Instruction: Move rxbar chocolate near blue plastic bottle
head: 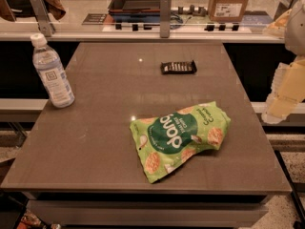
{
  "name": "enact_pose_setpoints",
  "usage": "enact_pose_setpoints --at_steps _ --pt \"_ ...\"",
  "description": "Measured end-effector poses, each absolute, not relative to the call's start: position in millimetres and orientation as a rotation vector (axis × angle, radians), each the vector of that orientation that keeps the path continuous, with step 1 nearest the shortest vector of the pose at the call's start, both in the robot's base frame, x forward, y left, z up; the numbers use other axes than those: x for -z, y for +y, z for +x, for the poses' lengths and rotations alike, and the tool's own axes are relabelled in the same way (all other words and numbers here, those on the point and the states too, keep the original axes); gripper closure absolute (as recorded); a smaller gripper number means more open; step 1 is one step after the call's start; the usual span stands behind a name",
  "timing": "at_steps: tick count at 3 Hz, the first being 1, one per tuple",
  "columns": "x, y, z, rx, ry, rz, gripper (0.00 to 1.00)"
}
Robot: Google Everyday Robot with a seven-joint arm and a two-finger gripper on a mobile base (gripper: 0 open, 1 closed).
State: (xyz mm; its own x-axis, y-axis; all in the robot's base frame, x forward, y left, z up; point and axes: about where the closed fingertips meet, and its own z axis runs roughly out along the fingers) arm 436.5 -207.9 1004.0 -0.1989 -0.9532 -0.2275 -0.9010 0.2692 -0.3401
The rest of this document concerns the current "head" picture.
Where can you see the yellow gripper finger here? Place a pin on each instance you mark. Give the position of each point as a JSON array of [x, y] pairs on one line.
[[288, 90], [278, 27]]

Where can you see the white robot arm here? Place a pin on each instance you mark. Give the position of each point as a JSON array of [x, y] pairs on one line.
[[294, 36]]

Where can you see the clear plastic water bottle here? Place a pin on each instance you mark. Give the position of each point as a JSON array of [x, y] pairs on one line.
[[51, 71]]

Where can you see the brown cardboard box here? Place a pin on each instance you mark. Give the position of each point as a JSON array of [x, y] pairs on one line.
[[226, 10]]

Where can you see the green dang chips bag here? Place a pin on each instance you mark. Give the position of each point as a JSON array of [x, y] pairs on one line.
[[165, 143]]

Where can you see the grey tray bin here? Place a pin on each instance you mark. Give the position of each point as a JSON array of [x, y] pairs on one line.
[[130, 6]]

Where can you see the centre metal bracket post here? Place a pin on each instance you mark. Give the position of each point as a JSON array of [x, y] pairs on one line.
[[165, 18]]

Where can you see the metal bracket post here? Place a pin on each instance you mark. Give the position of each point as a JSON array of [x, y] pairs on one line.
[[42, 17], [165, 18]]

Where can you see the left metal bracket post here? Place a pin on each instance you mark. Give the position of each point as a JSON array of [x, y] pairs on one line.
[[42, 17]]

